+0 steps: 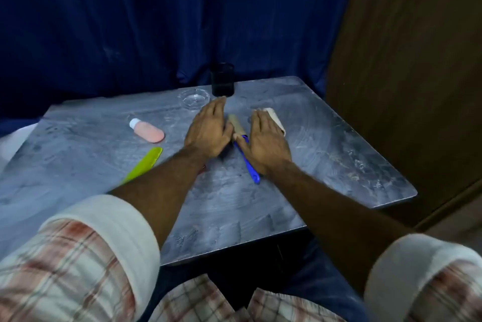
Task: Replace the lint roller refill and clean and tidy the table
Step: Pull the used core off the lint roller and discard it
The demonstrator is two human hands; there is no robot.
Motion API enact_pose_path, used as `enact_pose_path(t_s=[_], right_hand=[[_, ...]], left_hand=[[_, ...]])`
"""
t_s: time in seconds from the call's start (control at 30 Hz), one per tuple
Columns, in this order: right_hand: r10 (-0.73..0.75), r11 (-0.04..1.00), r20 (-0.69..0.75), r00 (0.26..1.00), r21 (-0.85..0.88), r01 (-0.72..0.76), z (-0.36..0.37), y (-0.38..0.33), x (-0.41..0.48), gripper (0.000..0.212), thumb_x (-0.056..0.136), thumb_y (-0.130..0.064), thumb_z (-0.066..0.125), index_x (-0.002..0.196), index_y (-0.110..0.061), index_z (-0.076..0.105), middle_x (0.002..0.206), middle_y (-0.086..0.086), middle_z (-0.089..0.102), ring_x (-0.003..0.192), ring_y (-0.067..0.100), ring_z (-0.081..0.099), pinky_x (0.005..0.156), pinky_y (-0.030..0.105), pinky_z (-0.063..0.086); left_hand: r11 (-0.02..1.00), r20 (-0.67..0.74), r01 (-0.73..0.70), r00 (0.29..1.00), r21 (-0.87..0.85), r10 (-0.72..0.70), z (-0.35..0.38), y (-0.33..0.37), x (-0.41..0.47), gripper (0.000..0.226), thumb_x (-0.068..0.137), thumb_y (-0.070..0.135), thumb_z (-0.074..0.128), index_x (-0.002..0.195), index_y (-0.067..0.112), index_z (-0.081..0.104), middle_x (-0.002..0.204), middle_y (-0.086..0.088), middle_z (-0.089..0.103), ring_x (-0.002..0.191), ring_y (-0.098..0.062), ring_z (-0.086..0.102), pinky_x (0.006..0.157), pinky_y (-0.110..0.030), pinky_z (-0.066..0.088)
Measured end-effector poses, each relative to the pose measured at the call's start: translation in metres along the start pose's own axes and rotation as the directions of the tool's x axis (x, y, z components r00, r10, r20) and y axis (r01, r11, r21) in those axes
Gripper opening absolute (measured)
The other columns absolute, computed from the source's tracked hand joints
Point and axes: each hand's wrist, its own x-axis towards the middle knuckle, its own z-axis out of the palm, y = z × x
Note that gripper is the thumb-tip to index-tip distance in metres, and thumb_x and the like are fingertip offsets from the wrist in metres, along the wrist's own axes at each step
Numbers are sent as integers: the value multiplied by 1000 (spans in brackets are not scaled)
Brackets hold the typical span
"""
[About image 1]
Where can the person's left hand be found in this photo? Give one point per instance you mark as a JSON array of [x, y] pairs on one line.
[[209, 131]]

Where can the person's right hand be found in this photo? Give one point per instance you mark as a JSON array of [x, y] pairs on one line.
[[265, 144]]

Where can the white lint roll refill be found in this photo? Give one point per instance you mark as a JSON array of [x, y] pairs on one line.
[[276, 120]]

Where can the brown cardboard roll core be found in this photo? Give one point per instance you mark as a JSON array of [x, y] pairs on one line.
[[237, 125]]

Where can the clear glass ashtray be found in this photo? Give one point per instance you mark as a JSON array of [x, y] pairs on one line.
[[193, 98]]

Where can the black mesh cup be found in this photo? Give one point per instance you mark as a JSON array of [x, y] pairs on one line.
[[222, 80]]

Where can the pink bottle white cap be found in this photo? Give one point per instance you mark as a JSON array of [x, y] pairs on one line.
[[148, 131]]

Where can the yellow-green comb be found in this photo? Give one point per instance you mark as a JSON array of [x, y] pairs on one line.
[[145, 163]]

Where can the person's right forearm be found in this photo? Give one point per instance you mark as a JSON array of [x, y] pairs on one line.
[[331, 220]]

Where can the person's left forearm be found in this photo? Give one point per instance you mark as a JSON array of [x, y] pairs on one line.
[[158, 190]]

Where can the dark blue curtain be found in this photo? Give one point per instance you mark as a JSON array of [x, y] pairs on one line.
[[150, 24]]

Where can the dark blue trousers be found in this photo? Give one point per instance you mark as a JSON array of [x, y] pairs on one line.
[[320, 280]]

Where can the brown wooden panel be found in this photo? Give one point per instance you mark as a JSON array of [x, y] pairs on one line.
[[414, 69]]

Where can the plaid shirt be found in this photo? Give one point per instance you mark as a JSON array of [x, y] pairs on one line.
[[75, 257]]

